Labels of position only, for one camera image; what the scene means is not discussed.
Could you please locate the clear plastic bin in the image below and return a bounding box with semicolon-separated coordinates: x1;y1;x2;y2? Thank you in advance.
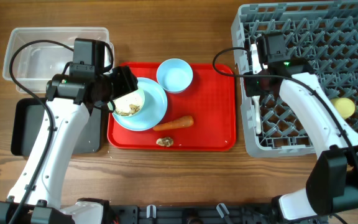
2;27;114;93

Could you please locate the light blue plate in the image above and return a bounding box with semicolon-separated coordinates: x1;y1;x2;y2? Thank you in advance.
112;77;168;131

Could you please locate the light blue bowl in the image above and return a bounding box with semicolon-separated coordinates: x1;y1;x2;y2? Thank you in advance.
156;58;193;93

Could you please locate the white plastic spoon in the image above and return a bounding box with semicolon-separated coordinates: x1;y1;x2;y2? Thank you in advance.
252;96;262;134

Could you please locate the brown walnut piece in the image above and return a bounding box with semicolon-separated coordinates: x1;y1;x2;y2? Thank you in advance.
156;137;174;147

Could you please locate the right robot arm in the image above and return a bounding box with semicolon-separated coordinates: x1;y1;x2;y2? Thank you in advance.
244;33;358;221

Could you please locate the black plastic tray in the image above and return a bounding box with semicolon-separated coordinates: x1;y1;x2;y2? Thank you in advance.
11;98;107;156

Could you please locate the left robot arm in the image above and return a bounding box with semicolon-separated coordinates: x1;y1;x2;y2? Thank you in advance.
0;38;138;223

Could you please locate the yellow plastic cup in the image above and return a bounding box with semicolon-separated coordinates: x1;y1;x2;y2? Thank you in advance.
330;98;356;119

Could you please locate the green bowl with rice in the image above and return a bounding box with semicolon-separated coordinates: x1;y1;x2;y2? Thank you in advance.
108;88;145;117

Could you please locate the grey dishwasher rack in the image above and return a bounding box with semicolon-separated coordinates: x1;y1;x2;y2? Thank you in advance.
231;1;358;157

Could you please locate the orange carrot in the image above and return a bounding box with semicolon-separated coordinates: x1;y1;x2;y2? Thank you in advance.
153;116;194;131

